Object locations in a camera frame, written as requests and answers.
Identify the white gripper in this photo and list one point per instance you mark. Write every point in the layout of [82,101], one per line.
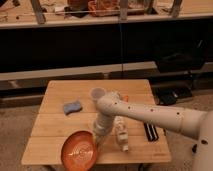
[100,139]

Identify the orange ceramic bowl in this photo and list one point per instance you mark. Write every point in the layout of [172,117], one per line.
[79,152]

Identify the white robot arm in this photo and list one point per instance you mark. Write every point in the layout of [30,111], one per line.
[191,123]

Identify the clear plastic bottle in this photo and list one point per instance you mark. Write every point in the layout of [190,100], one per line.
[121,133]

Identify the blue sponge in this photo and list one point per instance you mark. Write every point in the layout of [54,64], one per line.
[73,107]

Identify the wooden table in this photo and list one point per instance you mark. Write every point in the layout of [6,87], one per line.
[52,126]

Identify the orange carrot toy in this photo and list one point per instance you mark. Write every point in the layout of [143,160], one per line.
[125,98]

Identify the black bag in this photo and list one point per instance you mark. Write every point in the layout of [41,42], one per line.
[179,56]

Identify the orange cloth on shelf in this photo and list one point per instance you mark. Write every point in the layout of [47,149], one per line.
[101,8]

